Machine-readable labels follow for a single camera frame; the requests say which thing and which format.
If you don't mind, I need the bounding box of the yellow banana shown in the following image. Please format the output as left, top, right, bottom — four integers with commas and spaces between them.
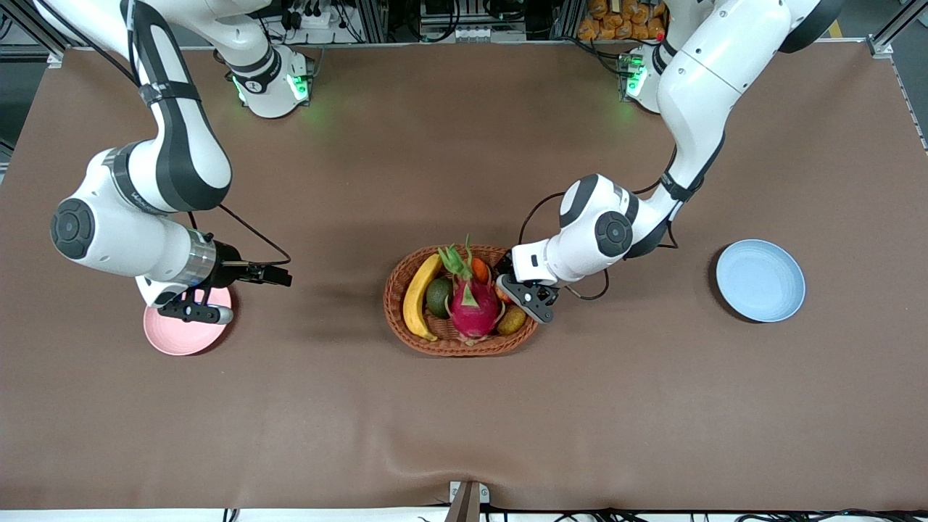
402, 253, 444, 342

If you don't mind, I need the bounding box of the pink dragon fruit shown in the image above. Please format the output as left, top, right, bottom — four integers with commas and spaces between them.
437, 236, 506, 345

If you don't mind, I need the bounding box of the brown kiwi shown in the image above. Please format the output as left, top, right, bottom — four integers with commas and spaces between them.
496, 305, 528, 336

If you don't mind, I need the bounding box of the green avocado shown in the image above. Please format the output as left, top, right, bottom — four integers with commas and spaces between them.
425, 277, 455, 320

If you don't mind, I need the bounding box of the pink plate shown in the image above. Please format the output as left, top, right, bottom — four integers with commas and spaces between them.
143, 287, 234, 357

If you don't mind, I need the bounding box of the brown wicker basket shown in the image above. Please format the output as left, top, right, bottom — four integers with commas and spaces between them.
384, 245, 541, 357

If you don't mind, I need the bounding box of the table cover cloth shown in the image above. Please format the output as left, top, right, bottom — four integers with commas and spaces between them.
0, 40, 928, 512

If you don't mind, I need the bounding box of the light blue plate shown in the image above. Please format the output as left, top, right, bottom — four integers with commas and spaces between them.
716, 239, 807, 323

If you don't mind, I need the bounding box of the grey electronics rack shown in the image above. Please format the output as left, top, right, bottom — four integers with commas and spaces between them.
419, 0, 528, 42

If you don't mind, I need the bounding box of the white power strip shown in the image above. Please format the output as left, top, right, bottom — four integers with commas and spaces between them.
270, 6, 347, 31

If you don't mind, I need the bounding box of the pile of orange objects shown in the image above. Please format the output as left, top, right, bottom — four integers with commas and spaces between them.
578, 0, 668, 42

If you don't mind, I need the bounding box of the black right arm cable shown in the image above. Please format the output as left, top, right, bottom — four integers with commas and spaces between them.
33, 0, 292, 268

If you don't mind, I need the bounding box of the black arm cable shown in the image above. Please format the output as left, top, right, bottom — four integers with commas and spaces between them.
518, 145, 682, 302
33, 0, 292, 268

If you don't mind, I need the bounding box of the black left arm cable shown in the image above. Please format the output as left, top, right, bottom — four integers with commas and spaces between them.
518, 145, 682, 302

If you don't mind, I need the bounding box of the metal camera pole bracket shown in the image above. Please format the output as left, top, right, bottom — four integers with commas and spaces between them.
444, 480, 491, 522

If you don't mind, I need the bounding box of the aluminium frame post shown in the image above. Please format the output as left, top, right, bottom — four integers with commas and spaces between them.
362, 0, 389, 43
552, 0, 581, 41
868, 0, 928, 59

